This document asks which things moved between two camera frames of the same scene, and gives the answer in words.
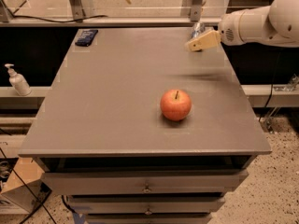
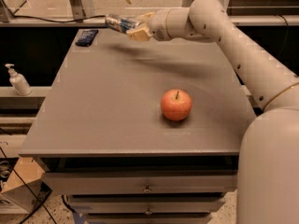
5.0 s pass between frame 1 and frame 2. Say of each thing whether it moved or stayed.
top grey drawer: stayed
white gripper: moved
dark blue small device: stayed
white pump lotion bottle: stayed
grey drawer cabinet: stayed
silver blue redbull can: moved
